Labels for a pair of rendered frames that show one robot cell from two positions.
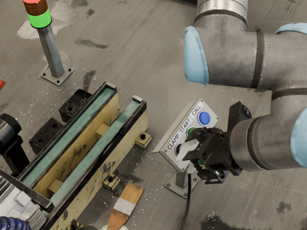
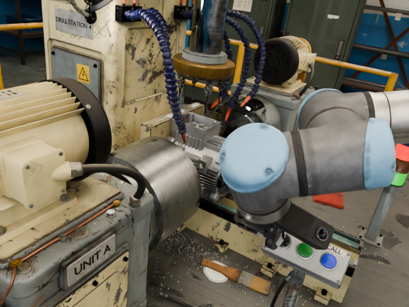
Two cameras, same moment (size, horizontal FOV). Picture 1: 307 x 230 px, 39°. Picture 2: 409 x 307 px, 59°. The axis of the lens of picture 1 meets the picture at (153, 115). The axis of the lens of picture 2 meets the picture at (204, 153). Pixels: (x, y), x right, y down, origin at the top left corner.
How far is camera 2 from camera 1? 0.77 m
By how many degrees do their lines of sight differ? 65
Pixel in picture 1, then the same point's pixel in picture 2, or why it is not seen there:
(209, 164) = not seen: hidden behind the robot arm
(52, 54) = (376, 213)
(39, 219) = (210, 181)
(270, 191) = not seen: outside the picture
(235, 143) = not seen: hidden behind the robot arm
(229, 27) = (350, 97)
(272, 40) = (347, 112)
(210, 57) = (311, 98)
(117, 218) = (233, 273)
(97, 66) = (397, 265)
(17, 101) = (328, 215)
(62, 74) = (370, 239)
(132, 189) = (263, 285)
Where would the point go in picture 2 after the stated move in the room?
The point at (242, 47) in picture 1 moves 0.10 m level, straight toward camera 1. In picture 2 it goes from (328, 102) to (263, 91)
